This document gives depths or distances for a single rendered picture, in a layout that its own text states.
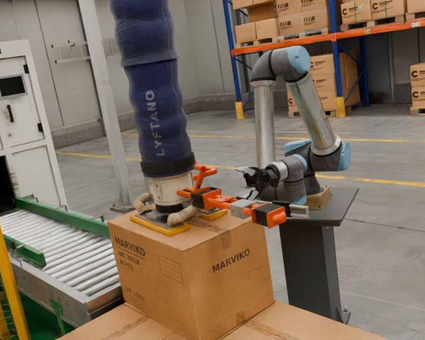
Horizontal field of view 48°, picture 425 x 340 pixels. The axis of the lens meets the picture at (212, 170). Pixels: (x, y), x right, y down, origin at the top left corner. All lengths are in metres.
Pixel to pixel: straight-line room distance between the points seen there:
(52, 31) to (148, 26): 10.25
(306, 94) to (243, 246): 0.74
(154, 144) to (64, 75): 10.20
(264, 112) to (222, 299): 0.82
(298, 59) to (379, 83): 8.75
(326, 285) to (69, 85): 10.09
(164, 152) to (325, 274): 1.19
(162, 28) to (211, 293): 1.01
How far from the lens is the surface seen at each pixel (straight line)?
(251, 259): 1.94
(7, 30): 11.64
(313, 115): 2.25
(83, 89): 12.24
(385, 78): 10.72
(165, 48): 1.87
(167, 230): 1.87
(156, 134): 1.87
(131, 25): 1.85
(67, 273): 2.87
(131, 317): 2.21
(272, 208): 1.53
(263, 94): 2.14
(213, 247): 1.79
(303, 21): 10.04
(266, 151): 2.13
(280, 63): 2.10
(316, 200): 2.47
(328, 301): 2.72
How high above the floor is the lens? 1.60
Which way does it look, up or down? 14 degrees down
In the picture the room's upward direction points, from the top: 9 degrees counter-clockwise
